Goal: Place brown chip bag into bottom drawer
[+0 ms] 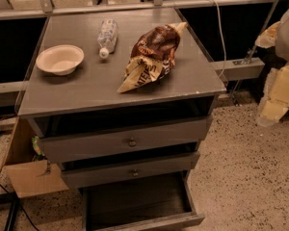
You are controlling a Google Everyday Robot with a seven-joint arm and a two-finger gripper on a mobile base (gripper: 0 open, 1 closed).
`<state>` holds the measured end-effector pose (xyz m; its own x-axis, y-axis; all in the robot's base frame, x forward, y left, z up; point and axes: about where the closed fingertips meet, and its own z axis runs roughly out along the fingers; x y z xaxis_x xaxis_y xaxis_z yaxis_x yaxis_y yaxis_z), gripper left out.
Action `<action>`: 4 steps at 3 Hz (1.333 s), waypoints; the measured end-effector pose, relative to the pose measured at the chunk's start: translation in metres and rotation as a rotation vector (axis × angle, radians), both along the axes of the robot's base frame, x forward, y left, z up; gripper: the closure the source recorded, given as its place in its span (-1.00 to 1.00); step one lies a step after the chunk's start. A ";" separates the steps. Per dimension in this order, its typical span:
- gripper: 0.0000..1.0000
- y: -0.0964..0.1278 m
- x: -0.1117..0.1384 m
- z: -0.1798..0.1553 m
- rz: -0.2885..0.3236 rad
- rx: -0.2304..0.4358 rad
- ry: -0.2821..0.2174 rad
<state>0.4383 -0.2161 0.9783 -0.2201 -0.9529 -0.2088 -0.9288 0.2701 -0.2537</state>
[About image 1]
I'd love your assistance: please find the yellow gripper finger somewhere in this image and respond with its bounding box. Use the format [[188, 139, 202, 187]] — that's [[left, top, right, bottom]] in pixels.
[[256, 64, 289, 127], [255, 21, 280, 48]]

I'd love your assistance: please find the brown chip bag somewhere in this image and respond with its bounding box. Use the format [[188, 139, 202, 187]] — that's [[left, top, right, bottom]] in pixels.
[[118, 22, 187, 93]]

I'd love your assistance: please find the grey drawer cabinet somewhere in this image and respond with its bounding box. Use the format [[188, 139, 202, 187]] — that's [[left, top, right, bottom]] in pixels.
[[17, 7, 227, 191]]

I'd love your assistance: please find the grey bottom drawer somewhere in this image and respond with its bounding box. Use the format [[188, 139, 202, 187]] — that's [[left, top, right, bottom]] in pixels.
[[82, 172, 204, 231]]

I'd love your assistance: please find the grey drawer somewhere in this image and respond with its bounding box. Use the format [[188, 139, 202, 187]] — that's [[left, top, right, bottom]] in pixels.
[[82, 172, 204, 231], [61, 152, 199, 189], [39, 115, 212, 163]]

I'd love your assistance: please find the grey middle drawer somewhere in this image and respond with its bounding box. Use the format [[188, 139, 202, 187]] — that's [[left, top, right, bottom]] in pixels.
[[61, 152, 199, 189]]

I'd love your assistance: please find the grey top drawer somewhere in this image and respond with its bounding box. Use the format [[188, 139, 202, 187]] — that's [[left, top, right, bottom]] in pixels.
[[39, 115, 212, 163]]

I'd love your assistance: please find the clear plastic water bottle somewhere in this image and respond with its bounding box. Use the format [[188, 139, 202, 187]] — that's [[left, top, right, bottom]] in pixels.
[[97, 19, 118, 59]]

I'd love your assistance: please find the white paper bowl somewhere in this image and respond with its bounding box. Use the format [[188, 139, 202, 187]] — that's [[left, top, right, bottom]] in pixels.
[[36, 45, 84, 76]]

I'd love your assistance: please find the brown cardboard box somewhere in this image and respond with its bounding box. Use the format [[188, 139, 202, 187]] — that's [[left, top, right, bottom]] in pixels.
[[2, 118, 68, 198]]

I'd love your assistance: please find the white cable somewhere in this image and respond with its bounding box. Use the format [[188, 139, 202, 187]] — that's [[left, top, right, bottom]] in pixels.
[[200, 0, 228, 81]]

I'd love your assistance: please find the metal frame rail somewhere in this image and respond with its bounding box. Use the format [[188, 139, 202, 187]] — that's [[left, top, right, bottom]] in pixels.
[[0, 0, 280, 21]]

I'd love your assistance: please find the black floor cable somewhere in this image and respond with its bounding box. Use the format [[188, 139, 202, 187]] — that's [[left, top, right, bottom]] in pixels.
[[0, 171, 40, 231]]

